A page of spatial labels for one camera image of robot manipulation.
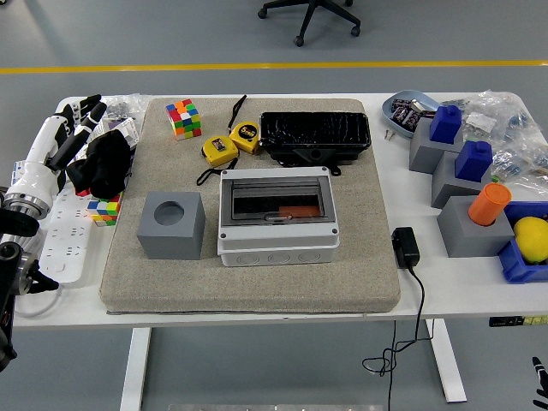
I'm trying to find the clear bag with dark parts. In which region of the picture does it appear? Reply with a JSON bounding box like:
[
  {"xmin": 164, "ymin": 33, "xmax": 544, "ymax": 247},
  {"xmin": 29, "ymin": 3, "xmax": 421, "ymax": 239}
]
[{"xmin": 59, "ymin": 92, "xmax": 151, "ymax": 129}]

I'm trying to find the small colourful puzzle cube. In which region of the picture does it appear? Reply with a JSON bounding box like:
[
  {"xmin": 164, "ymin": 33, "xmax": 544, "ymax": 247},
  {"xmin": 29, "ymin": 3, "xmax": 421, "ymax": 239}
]
[{"xmin": 86, "ymin": 192, "xmax": 124, "ymax": 228}]

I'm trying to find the white power strip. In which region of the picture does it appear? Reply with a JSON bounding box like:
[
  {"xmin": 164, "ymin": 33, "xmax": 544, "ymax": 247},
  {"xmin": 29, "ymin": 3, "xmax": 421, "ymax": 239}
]
[{"xmin": 38, "ymin": 186, "xmax": 93, "ymax": 284}]

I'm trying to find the silver brown small item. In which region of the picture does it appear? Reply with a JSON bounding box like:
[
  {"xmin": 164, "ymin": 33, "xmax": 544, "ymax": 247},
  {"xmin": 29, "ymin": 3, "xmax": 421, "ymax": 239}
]
[{"xmin": 409, "ymin": 98, "xmax": 437, "ymax": 117}]

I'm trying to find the blue storage bin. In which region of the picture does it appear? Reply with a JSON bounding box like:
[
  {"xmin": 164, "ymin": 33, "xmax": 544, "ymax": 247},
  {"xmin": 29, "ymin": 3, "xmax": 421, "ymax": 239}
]
[{"xmin": 497, "ymin": 200, "xmax": 548, "ymax": 284}]

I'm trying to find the white socket box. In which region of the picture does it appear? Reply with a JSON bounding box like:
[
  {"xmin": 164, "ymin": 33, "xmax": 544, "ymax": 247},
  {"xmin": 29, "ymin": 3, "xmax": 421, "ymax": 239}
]
[{"xmin": 72, "ymin": 117, "xmax": 140, "ymax": 159}]

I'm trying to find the black plastic tray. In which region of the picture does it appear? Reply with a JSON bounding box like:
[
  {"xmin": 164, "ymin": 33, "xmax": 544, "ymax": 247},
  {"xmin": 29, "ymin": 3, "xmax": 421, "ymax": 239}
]
[{"xmin": 259, "ymin": 111, "xmax": 372, "ymax": 176}]

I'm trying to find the black table control panel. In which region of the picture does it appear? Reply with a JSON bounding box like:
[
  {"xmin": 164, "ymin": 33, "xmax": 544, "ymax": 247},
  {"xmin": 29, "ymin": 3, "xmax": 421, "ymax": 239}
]
[{"xmin": 489, "ymin": 315, "xmax": 548, "ymax": 329}]

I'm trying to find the large colourful puzzle cube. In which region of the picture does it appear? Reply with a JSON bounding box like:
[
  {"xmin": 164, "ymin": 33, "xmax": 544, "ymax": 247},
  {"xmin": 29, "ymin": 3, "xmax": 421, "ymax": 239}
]
[{"xmin": 165, "ymin": 98, "xmax": 203, "ymax": 141}]

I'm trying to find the grey plastic junction box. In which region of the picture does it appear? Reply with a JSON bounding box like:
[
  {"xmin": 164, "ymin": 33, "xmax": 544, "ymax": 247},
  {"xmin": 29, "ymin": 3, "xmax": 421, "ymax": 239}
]
[{"xmin": 217, "ymin": 166, "xmax": 341, "ymax": 267}]

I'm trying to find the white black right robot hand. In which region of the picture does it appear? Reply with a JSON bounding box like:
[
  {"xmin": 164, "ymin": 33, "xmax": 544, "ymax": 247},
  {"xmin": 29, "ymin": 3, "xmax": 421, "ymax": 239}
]
[{"xmin": 532, "ymin": 356, "xmax": 548, "ymax": 410}]

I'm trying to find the grey block with round hole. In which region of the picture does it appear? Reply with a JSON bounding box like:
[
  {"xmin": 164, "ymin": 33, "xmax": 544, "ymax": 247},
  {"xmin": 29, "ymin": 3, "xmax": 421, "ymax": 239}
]
[{"xmin": 136, "ymin": 191, "xmax": 206, "ymax": 261}]

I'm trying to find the grey-brown table mat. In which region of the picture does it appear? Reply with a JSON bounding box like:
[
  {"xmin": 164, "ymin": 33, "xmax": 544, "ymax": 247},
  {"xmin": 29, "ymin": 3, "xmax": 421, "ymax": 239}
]
[{"xmin": 98, "ymin": 97, "xmax": 402, "ymax": 316}]

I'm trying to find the grey block holder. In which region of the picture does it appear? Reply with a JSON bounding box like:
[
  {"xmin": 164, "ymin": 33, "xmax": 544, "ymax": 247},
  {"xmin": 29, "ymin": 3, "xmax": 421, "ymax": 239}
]
[
  {"xmin": 436, "ymin": 195, "xmax": 516, "ymax": 259},
  {"xmin": 431, "ymin": 150, "xmax": 493, "ymax": 210},
  {"xmin": 408, "ymin": 117, "xmax": 466, "ymax": 175}
]

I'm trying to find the black adapter cord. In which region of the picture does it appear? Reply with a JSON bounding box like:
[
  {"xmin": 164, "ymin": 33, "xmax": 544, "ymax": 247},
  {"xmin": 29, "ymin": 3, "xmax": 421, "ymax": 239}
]
[{"xmin": 361, "ymin": 265, "xmax": 436, "ymax": 411}]

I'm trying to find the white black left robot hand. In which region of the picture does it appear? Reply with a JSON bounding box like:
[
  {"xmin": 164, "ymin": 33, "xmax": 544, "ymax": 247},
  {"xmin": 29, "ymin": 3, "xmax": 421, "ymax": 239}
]
[{"xmin": 8, "ymin": 93, "xmax": 108, "ymax": 202}]

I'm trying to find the clear bag of parts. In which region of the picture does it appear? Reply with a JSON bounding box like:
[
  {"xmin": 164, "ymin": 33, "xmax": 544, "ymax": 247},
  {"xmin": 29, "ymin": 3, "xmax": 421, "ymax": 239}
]
[
  {"xmin": 490, "ymin": 143, "xmax": 548, "ymax": 194},
  {"xmin": 440, "ymin": 89, "xmax": 536, "ymax": 145}
]

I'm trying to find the white blue circuit breaker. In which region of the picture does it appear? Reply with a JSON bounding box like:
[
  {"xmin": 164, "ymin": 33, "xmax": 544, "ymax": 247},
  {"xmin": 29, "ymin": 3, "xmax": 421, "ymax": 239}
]
[{"xmin": 10, "ymin": 158, "xmax": 31, "ymax": 189}]

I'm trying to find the white table leg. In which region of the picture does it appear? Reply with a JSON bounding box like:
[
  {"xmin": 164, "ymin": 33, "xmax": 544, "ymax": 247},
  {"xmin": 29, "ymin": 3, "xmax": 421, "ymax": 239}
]
[
  {"xmin": 119, "ymin": 327, "xmax": 153, "ymax": 411},
  {"xmin": 426, "ymin": 319, "xmax": 468, "ymax": 403}
]

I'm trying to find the orange cylinder battery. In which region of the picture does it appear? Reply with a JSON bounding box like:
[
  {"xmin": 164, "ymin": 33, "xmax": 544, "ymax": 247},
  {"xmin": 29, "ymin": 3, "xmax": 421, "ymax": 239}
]
[
  {"xmin": 468, "ymin": 182, "xmax": 513, "ymax": 227},
  {"xmin": 277, "ymin": 205, "xmax": 320, "ymax": 218}
]

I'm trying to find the yellow tape measure black label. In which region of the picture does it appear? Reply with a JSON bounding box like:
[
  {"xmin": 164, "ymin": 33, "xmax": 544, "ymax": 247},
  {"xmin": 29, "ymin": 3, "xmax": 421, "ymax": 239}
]
[{"xmin": 195, "ymin": 135, "xmax": 240, "ymax": 187}]

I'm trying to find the black cloth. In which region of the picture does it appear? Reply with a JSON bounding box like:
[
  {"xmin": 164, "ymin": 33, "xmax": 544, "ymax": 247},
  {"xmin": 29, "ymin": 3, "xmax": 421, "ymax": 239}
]
[{"xmin": 66, "ymin": 129, "xmax": 133, "ymax": 200}]

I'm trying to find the yellow fruit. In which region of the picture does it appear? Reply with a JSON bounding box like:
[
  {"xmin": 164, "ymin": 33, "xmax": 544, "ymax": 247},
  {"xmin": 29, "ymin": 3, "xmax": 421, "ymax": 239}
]
[{"xmin": 512, "ymin": 216, "xmax": 548, "ymax": 265}]

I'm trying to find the light blue dish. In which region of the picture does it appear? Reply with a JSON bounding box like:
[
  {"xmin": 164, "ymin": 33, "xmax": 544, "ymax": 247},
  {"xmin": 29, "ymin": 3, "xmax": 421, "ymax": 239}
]
[{"xmin": 381, "ymin": 89, "xmax": 441, "ymax": 139}]

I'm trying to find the black power adapter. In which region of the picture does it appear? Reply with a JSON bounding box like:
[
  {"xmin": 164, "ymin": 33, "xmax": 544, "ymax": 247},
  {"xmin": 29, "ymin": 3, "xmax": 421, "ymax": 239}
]
[{"xmin": 391, "ymin": 226, "xmax": 421, "ymax": 270}]

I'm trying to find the yellow tape measure 5m print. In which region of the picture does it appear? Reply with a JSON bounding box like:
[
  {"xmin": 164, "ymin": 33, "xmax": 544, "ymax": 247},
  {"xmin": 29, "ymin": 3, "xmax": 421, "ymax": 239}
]
[{"xmin": 226, "ymin": 93, "xmax": 261, "ymax": 154}]

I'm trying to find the blue plastic block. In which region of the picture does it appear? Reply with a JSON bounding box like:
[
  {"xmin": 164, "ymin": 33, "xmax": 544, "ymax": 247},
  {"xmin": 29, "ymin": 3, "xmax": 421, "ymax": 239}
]
[
  {"xmin": 453, "ymin": 140, "xmax": 494, "ymax": 182},
  {"xmin": 429, "ymin": 104, "xmax": 463, "ymax": 145}
]

